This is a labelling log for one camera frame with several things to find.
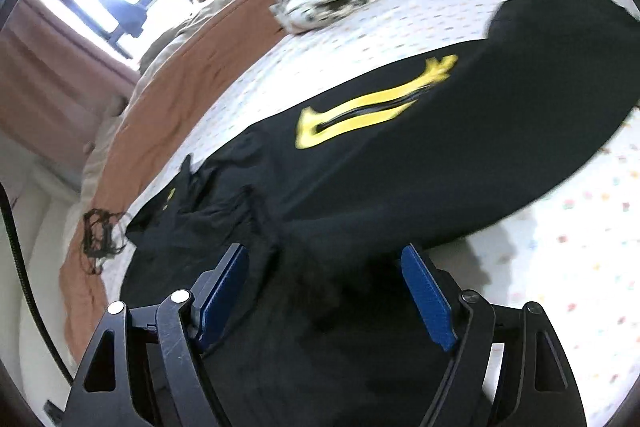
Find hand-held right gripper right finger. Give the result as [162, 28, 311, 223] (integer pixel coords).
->
[400, 243, 588, 427]

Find pink curtain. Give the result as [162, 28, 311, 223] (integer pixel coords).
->
[0, 0, 142, 168]

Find orange blanket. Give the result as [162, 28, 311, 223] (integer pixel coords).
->
[59, 0, 296, 363]

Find black T-shirt with yellow print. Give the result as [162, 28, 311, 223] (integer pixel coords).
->
[120, 0, 640, 427]

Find white floral bed sheet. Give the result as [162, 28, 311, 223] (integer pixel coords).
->
[125, 0, 640, 423]

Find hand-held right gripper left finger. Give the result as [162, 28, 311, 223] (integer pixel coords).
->
[57, 243, 251, 427]

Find thick black cable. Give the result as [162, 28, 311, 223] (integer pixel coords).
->
[0, 181, 77, 385]

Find tangled black charger cables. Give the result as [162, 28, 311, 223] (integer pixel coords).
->
[81, 206, 134, 276]

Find beige bedding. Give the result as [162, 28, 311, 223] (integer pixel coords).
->
[80, 0, 273, 190]

